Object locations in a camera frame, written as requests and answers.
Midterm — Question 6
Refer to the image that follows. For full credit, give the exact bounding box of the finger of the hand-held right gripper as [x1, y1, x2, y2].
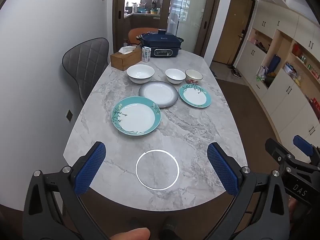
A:
[265, 138, 320, 203]
[293, 135, 320, 166]

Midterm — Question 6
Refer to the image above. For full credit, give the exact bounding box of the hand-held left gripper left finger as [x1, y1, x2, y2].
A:
[22, 141, 110, 240]

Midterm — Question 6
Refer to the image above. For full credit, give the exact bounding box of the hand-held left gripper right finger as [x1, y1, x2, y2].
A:
[205, 142, 290, 240]

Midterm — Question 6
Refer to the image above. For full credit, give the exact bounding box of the large white bowl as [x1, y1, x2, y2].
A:
[126, 64, 155, 84]

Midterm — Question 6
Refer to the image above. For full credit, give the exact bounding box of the person's right hand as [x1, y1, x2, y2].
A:
[287, 197, 298, 222]

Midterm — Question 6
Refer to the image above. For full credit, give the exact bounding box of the person's left hand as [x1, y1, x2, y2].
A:
[111, 227, 151, 240]

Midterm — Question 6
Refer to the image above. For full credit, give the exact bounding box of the large teal floral plate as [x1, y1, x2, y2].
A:
[111, 96, 162, 136]

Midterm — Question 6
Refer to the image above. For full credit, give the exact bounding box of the small teal floral plate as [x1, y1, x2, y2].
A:
[179, 84, 211, 108]

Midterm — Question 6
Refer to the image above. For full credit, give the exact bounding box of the white shopping bag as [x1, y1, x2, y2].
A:
[256, 66, 268, 81]

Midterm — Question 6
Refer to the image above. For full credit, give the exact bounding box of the blue bag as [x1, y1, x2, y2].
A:
[268, 54, 281, 75]

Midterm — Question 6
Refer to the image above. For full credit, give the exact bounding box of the floral cream bowl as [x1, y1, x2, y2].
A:
[185, 69, 203, 85]

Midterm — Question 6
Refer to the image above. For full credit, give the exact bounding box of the pair of shoes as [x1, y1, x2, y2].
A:
[227, 64, 242, 78]

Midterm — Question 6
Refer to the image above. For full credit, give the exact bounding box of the grey rimmed plate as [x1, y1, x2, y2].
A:
[139, 80, 179, 108]

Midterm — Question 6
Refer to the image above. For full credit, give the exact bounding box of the small white bowl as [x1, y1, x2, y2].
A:
[165, 69, 186, 85]

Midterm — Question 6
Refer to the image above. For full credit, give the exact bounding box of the grey quilted chair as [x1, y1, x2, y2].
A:
[62, 37, 110, 104]

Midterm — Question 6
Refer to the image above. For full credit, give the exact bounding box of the wooden tissue box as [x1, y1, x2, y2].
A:
[110, 47, 142, 72]

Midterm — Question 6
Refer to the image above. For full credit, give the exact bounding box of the white carton box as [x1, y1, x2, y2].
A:
[141, 46, 152, 63]

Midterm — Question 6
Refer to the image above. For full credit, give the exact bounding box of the wooden entrance door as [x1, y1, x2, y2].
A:
[212, 0, 256, 65]

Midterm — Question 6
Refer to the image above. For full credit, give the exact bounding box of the dark blue electric cooker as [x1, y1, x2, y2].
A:
[136, 29, 184, 58]

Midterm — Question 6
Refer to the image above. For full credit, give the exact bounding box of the orange chair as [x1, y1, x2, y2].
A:
[128, 27, 159, 46]

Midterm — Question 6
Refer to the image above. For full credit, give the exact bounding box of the brown sliding glass door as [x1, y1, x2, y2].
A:
[112, 0, 224, 57]

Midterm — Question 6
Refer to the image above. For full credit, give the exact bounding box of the white wall cabinet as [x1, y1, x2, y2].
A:
[235, 0, 320, 145]

